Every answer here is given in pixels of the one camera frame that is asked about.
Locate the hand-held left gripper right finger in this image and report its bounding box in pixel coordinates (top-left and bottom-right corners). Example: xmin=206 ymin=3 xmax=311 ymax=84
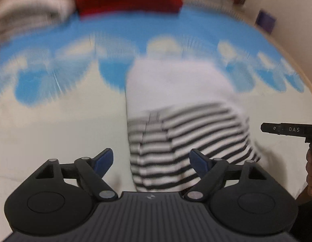
xmin=185 ymin=149 xmax=266 ymax=202

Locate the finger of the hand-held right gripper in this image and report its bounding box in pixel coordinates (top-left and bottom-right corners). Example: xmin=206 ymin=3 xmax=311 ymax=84
xmin=261 ymin=122 xmax=312 ymax=138

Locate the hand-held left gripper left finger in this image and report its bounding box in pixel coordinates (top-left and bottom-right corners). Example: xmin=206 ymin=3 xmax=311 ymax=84
xmin=35 ymin=148 xmax=119 ymax=202

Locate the black white striped shirt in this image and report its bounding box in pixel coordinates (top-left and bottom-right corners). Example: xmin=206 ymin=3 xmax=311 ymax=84
xmin=125 ymin=58 xmax=262 ymax=192

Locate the person's right forearm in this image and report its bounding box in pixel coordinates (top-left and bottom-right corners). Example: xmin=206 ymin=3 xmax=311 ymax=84
xmin=295 ymin=187 xmax=312 ymax=206

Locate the person's right hand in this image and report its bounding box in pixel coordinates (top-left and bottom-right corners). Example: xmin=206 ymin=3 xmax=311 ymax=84
xmin=305 ymin=143 xmax=312 ymax=197

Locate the blue white printed mat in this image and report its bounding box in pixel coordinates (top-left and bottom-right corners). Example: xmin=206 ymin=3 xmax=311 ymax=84
xmin=0 ymin=4 xmax=312 ymax=242

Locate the purple box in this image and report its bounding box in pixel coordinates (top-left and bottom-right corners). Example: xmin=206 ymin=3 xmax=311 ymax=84
xmin=255 ymin=9 xmax=277 ymax=34

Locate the striped cloth pile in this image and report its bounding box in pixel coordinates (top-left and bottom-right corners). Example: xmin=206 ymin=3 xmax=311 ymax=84
xmin=0 ymin=0 xmax=79 ymax=47

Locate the white ribbed rail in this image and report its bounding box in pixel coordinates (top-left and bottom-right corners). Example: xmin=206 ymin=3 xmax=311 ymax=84
xmin=183 ymin=0 xmax=248 ymax=17

